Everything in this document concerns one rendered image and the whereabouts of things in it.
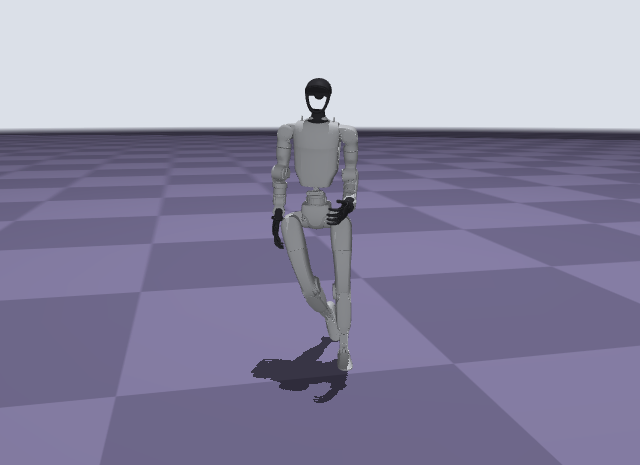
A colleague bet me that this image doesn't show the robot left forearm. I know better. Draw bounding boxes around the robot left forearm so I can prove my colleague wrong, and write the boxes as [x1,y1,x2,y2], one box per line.
[342,169,359,210]

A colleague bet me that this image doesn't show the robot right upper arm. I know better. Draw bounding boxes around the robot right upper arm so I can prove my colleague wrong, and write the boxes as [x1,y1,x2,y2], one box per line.
[271,123,296,181]

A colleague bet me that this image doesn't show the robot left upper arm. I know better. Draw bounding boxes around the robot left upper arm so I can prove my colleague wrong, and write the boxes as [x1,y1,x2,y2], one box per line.
[339,124,358,182]

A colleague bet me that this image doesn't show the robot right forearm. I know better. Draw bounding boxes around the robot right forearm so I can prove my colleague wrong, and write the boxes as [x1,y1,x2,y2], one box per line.
[271,166,287,217]

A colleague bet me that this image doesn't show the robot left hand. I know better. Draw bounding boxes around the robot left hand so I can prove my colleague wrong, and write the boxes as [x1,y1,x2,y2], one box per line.
[326,197,354,225]

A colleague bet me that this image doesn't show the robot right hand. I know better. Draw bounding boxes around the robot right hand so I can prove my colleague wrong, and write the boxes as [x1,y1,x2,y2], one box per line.
[272,208,284,249]

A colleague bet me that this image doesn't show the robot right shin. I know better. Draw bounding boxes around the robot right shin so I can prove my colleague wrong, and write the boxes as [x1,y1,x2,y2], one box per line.
[301,287,333,321]

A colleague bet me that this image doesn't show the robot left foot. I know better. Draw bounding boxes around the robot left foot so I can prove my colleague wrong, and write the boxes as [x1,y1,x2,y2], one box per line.
[337,348,353,371]

